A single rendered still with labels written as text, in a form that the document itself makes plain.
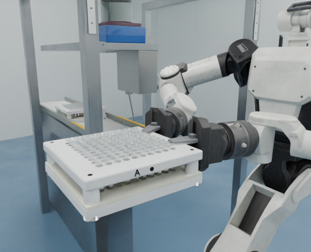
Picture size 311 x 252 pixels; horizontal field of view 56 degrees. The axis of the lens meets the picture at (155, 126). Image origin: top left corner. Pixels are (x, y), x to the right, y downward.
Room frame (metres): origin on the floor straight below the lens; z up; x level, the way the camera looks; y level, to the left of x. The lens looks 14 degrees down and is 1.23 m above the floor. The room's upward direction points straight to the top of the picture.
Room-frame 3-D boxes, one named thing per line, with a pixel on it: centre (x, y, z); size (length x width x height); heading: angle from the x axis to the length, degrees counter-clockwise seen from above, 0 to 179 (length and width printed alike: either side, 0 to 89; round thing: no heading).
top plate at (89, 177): (0.57, 0.08, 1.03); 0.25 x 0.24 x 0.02; 35
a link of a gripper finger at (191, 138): (0.60, -0.06, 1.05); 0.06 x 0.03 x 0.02; 117
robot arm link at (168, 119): (0.78, -0.02, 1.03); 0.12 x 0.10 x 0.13; 157
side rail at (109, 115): (1.95, 0.41, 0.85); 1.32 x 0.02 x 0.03; 34
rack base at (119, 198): (0.58, 0.08, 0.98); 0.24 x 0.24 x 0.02; 35
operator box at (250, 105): (1.72, -0.62, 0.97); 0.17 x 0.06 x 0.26; 124
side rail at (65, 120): (1.80, 0.63, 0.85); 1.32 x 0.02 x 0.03; 34
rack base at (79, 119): (1.81, 0.48, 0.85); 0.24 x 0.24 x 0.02; 34
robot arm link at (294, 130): (0.68, -0.29, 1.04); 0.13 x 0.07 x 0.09; 53
